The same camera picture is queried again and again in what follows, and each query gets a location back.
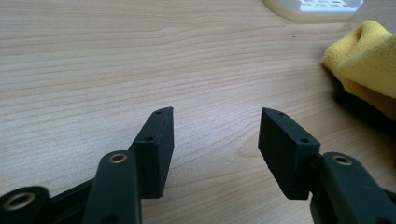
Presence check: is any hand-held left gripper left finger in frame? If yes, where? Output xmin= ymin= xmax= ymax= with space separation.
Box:
xmin=128 ymin=106 xmax=176 ymax=200

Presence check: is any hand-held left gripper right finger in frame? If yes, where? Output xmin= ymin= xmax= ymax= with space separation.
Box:
xmin=258 ymin=106 xmax=321 ymax=201

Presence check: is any yellow cloth with black edging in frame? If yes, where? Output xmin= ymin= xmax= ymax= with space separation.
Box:
xmin=321 ymin=20 xmax=396 ymax=136

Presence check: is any white slotted plastic tray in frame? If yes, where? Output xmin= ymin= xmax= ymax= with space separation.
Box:
xmin=262 ymin=0 xmax=364 ymax=22

